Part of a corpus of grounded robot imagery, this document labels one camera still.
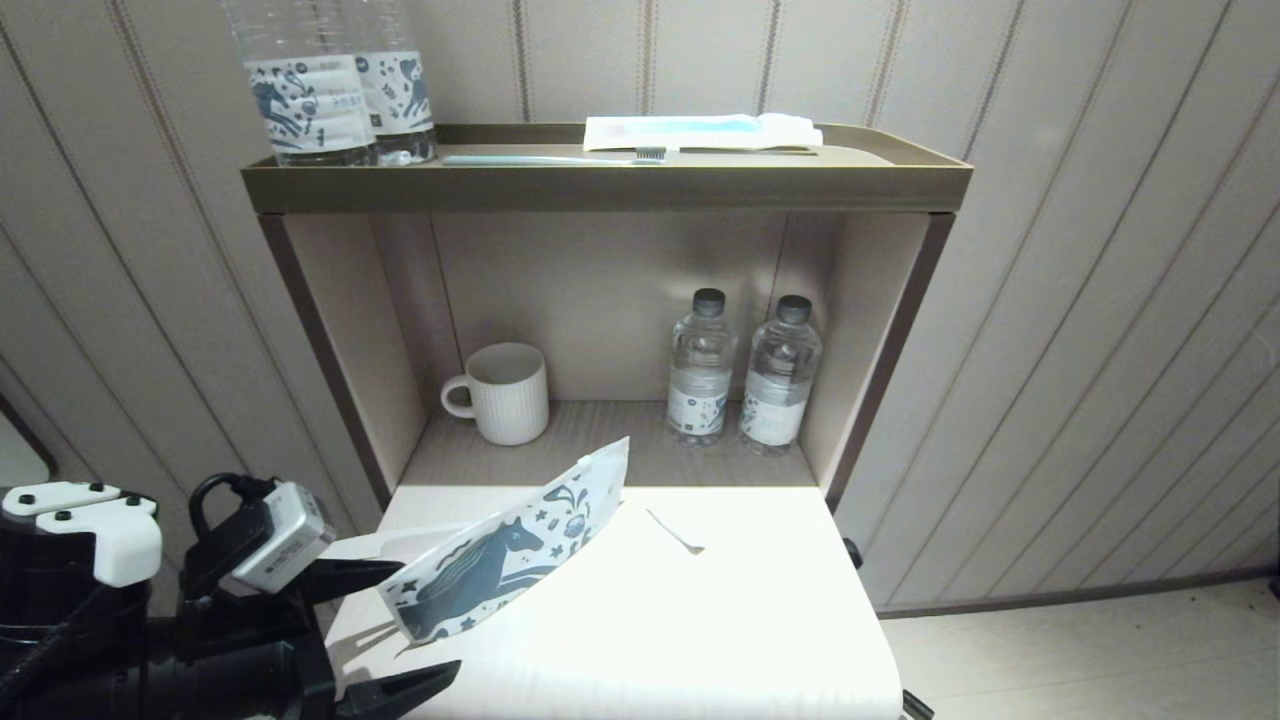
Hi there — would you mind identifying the light blue toothbrush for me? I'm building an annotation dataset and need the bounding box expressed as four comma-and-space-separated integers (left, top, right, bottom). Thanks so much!
441, 146, 669, 167

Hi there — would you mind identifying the black left camera cable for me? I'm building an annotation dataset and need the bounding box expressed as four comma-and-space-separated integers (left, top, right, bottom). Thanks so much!
188, 473, 276, 541

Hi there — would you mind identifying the brown open shelf unit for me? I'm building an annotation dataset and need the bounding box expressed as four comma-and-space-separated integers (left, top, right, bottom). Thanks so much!
241, 123, 974, 511

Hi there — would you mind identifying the white wall mounted object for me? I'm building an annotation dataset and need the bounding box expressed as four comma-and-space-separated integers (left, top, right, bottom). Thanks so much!
0, 410, 53, 488

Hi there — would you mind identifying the small clear water bottle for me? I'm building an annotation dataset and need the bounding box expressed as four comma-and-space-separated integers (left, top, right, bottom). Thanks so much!
738, 294, 824, 457
666, 288, 739, 447

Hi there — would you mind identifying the white plastic comb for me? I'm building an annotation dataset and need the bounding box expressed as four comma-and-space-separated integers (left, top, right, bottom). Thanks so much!
330, 528, 471, 563

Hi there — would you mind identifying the blue horse print bag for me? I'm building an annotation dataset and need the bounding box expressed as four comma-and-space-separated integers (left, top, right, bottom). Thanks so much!
383, 437, 633, 644

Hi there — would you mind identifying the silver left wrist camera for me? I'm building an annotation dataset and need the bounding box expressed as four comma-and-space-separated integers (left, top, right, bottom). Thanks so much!
232, 482, 338, 596

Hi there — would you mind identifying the large clear water bottle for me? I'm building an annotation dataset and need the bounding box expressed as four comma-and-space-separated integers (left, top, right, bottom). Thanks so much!
222, 0, 379, 167
343, 0, 439, 165

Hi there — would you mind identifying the white wrapped toothbrush packet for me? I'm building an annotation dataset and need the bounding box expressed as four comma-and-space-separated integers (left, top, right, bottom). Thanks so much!
584, 113, 824, 154

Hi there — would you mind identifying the white ribbed mug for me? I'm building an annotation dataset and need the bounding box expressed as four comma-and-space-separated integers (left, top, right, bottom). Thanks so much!
441, 342, 551, 447

